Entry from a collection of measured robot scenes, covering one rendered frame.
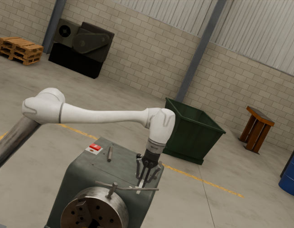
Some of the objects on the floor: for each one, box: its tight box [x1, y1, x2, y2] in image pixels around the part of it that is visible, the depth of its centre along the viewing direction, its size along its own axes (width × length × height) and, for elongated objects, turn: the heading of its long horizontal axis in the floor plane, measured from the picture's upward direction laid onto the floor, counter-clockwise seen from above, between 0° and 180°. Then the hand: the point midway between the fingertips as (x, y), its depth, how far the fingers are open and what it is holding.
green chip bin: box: [162, 97, 226, 165], centre depth 685 cm, size 134×94×85 cm
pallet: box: [0, 37, 44, 66], centre depth 917 cm, size 125×86×44 cm
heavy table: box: [237, 106, 275, 155], centre depth 1019 cm, size 161×44×100 cm, turn 122°
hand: (140, 187), depth 168 cm, fingers closed
